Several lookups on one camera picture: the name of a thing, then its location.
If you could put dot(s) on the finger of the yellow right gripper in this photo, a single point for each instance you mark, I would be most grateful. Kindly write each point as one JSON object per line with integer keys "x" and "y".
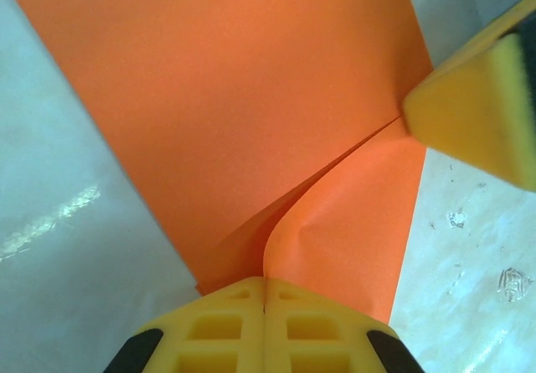
{"x": 473, "y": 117}

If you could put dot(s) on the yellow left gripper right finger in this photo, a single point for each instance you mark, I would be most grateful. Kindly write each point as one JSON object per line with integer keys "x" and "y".
{"x": 326, "y": 339}

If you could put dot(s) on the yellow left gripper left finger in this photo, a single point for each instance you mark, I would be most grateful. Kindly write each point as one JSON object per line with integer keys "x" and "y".
{"x": 209, "y": 339}

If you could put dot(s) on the orange cloth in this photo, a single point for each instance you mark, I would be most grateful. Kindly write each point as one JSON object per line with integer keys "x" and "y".
{"x": 230, "y": 96}

